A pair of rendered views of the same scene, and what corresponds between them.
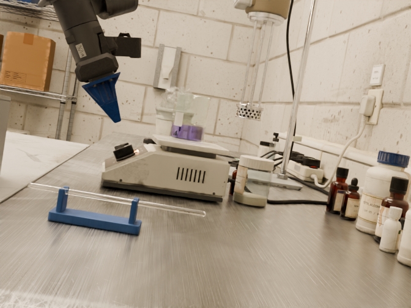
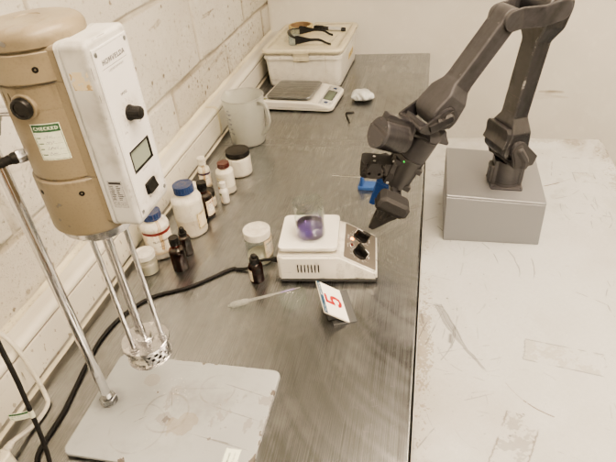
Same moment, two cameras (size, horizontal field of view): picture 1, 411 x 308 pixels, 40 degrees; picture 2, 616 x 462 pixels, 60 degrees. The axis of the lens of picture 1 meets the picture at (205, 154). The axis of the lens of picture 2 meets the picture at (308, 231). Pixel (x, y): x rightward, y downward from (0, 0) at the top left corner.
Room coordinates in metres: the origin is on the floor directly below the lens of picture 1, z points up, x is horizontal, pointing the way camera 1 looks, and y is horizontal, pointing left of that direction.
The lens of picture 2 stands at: (1.80, 0.34, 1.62)
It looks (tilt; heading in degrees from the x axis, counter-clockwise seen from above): 35 degrees down; 200
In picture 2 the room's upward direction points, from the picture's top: 6 degrees counter-clockwise
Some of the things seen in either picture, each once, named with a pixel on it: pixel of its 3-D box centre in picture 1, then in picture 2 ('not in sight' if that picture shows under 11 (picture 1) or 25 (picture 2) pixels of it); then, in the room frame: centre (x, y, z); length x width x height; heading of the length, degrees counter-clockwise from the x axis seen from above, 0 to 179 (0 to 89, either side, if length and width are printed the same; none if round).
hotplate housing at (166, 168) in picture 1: (169, 167); (324, 248); (0.94, 0.06, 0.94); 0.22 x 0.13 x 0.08; 101
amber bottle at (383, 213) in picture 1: (394, 210); (204, 198); (0.81, -0.29, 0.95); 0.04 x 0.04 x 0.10
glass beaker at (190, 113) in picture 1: (189, 118); (309, 219); (0.96, 0.04, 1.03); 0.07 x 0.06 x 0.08; 6
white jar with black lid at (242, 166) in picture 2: not in sight; (238, 160); (0.59, -0.29, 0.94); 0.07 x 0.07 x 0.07
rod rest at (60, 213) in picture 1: (97, 209); (378, 181); (0.61, 0.11, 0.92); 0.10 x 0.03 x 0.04; 92
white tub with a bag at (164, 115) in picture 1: (174, 114); not in sight; (2.03, 0.14, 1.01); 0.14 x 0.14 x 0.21
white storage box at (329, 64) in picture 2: not in sight; (313, 53); (-0.24, -0.31, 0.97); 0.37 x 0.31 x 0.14; 3
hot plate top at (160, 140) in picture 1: (188, 144); (310, 232); (0.95, 0.03, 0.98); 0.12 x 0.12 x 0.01; 11
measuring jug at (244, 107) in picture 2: not in sight; (248, 119); (0.40, -0.33, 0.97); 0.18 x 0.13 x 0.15; 67
